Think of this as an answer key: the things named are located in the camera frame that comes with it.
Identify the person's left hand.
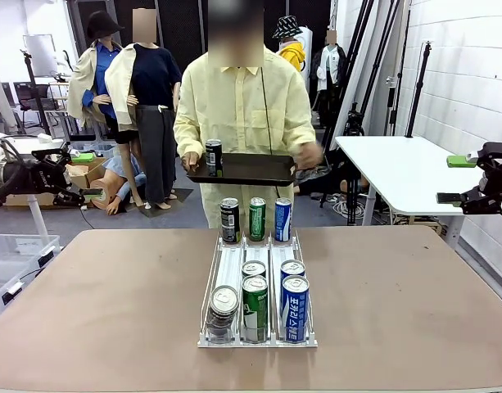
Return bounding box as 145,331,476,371
293,141,326,171

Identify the dark mannequin base plate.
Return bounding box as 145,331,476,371
146,187,194,218

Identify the cardboard box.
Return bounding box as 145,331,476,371
5,192,57,207
66,157,108,190

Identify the person's right hand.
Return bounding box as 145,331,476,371
181,151,203,173

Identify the mannequin with black hat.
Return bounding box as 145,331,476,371
66,11,127,138

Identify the bundle of black poles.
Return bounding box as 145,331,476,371
323,0,411,142

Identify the blue Pocari Sweat can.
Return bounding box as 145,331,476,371
274,197,293,242
281,275,310,343
279,259,306,283

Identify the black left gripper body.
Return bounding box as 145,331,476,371
12,160,70,194

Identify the whiteboard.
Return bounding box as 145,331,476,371
23,34,57,78

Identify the person in yellow shirt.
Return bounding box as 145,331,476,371
173,0,317,229

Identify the black light stand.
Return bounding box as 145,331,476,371
405,40,436,138

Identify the clear plastic storage bin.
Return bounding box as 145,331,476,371
0,260,45,323
0,233,62,269

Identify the yellow-sleeved left forearm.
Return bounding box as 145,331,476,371
289,118,317,151

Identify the clear acrylic can rack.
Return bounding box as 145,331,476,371
197,227,319,349

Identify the black camera tripod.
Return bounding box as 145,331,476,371
319,102,370,226

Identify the green soda can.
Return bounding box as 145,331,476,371
241,260,268,283
248,196,268,242
241,276,269,343

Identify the mannequin in navy top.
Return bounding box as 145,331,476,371
104,7,188,210

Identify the black office chair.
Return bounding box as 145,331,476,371
12,81,45,124

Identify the yellow-sleeved right forearm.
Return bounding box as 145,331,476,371
173,118,205,165

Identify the black beverage can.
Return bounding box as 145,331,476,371
204,138,224,177
219,197,240,245
205,285,239,344

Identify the black tripod stand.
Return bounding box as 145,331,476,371
20,48,54,141

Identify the white storage crate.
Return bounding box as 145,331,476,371
68,141,116,160

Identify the thin black cord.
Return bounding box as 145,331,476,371
260,65,281,197

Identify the white coiled cable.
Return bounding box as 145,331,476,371
330,192,356,218

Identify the mannequin in light blue dress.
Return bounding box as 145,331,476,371
90,155,148,217

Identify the black serving tray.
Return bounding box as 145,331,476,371
186,152,297,187

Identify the mannequin in yellow hoodie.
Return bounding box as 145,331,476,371
272,15,313,75

